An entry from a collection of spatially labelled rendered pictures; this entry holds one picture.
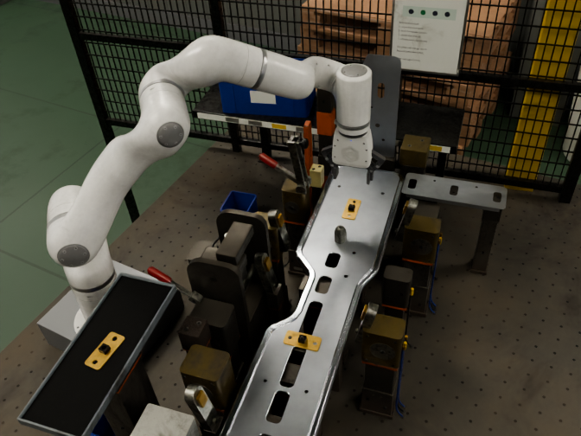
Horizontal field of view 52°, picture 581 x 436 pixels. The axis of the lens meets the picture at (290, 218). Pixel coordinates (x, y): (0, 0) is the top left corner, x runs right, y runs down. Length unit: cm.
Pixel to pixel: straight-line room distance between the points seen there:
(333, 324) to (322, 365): 11
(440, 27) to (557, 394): 110
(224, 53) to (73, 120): 307
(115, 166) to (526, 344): 120
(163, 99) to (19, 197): 252
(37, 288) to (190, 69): 204
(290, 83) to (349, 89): 15
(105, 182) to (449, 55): 114
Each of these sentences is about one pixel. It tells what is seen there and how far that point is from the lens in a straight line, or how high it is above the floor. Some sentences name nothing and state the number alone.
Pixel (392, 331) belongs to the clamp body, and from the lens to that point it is 135.
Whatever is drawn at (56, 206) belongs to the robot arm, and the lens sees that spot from 153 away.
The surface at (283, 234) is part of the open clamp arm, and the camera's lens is 156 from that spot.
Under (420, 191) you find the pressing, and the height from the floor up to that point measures 100.
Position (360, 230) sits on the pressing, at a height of 100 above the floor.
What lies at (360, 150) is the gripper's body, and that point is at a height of 123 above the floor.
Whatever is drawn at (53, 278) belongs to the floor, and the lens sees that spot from 315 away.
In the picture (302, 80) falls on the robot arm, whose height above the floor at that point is 146.
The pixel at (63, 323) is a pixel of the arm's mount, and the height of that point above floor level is 80.
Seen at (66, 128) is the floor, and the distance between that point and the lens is 422.
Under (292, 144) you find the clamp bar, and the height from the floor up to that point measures 121.
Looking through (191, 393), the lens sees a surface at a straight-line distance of 121.
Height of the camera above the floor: 212
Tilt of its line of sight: 43 degrees down
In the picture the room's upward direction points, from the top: 5 degrees counter-clockwise
